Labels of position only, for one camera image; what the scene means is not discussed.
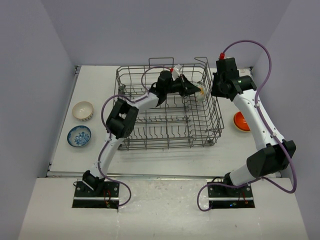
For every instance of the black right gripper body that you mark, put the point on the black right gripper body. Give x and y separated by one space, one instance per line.
217 88

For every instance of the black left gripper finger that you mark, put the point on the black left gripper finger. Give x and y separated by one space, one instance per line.
190 91
187 84

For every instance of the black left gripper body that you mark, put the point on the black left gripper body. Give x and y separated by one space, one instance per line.
178 86

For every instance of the white floral bowl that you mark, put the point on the white floral bowl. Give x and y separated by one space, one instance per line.
200 95

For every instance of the grey wire dish rack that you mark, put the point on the grey wire dish rack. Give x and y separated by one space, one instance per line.
179 122

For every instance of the yellow checkered bowl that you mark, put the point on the yellow checkered bowl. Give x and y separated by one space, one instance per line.
240 128

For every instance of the white blue striped bowl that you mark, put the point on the white blue striped bowl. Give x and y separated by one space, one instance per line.
83 111

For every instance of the white blue flower bowl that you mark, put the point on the white blue flower bowl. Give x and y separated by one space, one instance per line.
79 136

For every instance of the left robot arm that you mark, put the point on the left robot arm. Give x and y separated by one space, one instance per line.
119 114

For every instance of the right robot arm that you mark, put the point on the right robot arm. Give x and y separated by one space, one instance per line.
273 151

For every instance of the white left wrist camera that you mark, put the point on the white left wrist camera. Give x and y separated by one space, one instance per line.
175 71

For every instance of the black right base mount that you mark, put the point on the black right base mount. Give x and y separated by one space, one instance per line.
221 197

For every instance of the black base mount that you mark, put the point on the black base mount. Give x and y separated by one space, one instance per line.
106 196
221 197

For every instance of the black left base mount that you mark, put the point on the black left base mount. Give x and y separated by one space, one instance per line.
106 196

